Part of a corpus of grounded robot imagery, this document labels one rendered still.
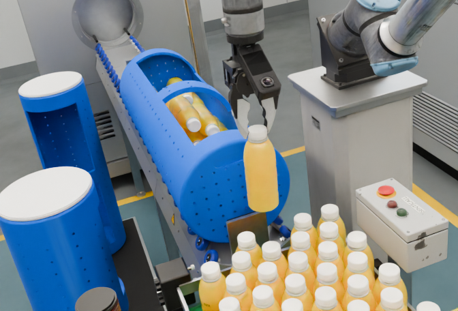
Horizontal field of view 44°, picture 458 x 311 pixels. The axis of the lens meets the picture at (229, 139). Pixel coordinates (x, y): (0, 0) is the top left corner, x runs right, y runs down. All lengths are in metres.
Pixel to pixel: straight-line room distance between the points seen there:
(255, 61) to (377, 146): 0.80
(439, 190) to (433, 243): 2.13
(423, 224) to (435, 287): 1.52
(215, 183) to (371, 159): 0.61
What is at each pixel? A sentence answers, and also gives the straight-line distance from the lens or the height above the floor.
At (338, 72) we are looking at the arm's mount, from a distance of 1.73.
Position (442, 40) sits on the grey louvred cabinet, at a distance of 3.20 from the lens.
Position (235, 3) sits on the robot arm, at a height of 1.58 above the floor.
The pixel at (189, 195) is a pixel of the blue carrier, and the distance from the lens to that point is 1.34.
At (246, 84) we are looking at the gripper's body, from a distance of 1.09.
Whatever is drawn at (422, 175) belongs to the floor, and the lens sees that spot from 3.51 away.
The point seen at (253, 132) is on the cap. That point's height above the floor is 1.33.
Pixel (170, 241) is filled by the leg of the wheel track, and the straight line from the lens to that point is 2.62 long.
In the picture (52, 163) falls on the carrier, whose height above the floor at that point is 0.61.
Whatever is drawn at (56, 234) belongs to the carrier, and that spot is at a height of 0.97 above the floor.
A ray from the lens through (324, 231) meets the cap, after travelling 1.25.
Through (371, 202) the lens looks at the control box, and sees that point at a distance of 1.30.
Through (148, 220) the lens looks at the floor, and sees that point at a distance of 3.37.
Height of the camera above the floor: 1.83
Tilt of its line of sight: 27 degrees down
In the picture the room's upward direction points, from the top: 9 degrees counter-clockwise
